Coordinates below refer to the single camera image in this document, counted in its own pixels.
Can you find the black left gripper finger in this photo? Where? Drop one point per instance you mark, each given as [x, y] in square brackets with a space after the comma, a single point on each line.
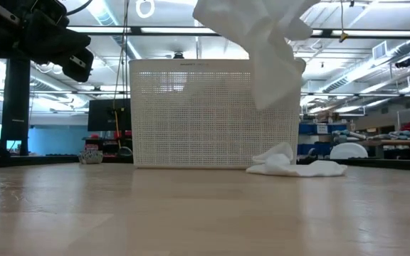
[78, 65]
[59, 39]

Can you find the white shirt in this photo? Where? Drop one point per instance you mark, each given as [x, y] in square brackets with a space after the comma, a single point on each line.
[269, 53]

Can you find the black monitor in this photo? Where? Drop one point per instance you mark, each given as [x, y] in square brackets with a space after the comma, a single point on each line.
[105, 115]

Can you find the small round bowl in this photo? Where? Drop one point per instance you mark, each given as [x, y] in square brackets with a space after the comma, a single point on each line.
[91, 157]

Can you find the black overhead crossbar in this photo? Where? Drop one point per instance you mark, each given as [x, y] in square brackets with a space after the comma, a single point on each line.
[176, 31]

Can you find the white perforated plastic basket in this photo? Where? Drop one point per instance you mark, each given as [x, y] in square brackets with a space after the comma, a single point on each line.
[198, 117]

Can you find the white sock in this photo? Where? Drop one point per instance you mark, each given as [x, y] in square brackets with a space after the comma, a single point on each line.
[290, 169]

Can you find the blue plastic bin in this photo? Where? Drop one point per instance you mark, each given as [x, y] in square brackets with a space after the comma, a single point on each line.
[326, 128]

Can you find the white round dome object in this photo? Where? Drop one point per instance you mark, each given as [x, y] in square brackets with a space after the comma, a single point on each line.
[347, 151]

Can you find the black overhead camera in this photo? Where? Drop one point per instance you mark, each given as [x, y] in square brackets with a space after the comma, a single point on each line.
[178, 55]

